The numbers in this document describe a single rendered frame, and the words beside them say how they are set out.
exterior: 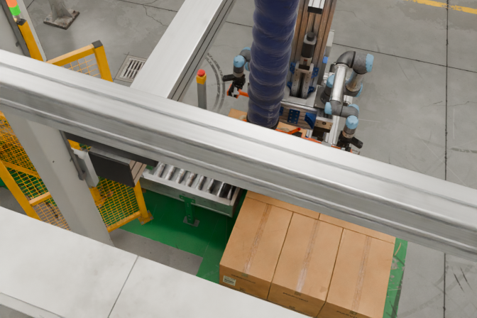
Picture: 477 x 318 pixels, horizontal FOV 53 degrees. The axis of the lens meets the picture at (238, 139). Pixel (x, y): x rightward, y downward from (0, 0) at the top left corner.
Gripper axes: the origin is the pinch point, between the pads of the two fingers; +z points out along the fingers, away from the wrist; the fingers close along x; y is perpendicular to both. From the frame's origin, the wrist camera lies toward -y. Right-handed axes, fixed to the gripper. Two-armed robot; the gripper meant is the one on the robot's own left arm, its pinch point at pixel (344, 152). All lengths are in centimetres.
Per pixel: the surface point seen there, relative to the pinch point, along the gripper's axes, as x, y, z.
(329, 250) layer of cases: 42, -11, 67
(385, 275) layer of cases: 47, -53, 68
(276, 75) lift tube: 9, 53, -66
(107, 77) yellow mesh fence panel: 45, 144, -67
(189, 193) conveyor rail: 34, 105, 62
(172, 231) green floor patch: 45, 120, 120
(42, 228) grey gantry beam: 182, 54, -200
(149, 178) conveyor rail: 33, 140, 60
